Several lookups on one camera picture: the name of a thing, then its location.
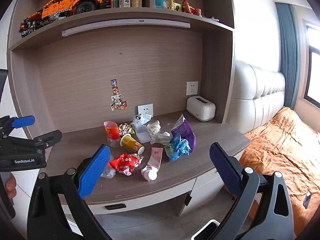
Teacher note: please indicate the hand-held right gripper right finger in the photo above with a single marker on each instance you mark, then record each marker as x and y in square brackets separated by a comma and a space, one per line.
[223, 168]

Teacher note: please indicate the white panda print bag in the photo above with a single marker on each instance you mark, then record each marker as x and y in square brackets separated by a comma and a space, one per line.
[140, 120]

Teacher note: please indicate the white padded headboard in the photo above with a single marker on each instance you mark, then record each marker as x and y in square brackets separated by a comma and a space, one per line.
[257, 100]

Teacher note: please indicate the gold pagoda model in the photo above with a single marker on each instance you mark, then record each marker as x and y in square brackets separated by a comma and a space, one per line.
[171, 2]

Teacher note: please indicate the clear plastic box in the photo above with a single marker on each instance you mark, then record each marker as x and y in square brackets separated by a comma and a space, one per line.
[143, 135]

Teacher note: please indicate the red plastic cup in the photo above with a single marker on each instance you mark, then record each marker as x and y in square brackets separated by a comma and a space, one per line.
[112, 130]

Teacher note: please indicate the white tissue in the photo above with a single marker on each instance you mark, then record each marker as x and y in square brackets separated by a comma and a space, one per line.
[161, 138]

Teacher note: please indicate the orange toy brick truck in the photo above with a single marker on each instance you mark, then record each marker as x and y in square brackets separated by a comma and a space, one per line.
[67, 3]

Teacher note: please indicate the white wrapper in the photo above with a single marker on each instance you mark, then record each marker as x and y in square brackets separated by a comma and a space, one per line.
[153, 127]

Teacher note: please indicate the window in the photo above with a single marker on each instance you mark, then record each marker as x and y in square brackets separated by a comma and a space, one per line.
[313, 67]

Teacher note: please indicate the yellow paper cup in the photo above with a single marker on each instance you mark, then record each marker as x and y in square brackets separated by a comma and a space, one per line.
[130, 142]

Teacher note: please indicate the blue printed box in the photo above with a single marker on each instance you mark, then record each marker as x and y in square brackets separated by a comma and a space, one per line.
[160, 1]

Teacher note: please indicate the red toy figurine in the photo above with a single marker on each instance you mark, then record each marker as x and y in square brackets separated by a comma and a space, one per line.
[191, 8]

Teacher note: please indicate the person's left hand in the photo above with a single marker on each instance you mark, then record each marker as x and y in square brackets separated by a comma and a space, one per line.
[11, 186]

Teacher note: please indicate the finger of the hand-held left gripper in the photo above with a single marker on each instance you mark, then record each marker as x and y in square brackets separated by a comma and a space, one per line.
[47, 138]
[23, 121]

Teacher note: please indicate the white wall socket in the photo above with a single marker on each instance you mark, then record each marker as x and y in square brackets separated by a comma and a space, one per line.
[145, 111]
[192, 88]

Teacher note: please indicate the colourful wall stickers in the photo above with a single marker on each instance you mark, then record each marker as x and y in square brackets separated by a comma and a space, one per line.
[117, 100]

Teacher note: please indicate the purple snack bag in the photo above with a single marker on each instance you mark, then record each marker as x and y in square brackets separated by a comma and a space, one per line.
[183, 130]

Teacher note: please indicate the blue grey curtain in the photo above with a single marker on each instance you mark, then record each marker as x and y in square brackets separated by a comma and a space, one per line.
[287, 55]

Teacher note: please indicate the colourful snack wrapper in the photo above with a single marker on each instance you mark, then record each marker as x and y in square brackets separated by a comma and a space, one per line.
[125, 128]

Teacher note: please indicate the pink tube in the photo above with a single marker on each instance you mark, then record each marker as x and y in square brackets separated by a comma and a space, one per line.
[154, 162]

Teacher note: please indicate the dark toy brick model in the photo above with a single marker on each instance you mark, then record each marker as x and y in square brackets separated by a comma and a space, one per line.
[37, 23]

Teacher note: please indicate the red wrapper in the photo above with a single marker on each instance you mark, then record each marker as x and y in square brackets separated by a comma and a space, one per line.
[125, 163]

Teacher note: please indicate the white trash bin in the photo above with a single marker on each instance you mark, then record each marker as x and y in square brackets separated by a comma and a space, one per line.
[207, 227]

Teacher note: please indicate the clear plastic bag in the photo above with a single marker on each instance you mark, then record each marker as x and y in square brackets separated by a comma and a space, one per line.
[108, 172]

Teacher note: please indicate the clear plastic cup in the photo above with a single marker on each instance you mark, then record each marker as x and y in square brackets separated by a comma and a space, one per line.
[114, 142]

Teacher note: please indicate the blue wrapper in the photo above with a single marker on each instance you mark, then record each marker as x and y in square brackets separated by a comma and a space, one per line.
[176, 148]

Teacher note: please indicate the cream toaster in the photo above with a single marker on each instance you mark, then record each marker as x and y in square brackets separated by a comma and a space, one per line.
[201, 108]

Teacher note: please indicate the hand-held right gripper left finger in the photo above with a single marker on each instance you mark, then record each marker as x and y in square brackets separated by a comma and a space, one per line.
[96, 170]

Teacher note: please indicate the white under-shelf light bar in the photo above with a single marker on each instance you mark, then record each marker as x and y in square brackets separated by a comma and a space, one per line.
[125, 26]

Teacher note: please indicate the white desk drawer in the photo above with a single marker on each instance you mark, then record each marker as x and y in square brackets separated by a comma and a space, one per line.
[140, 200]

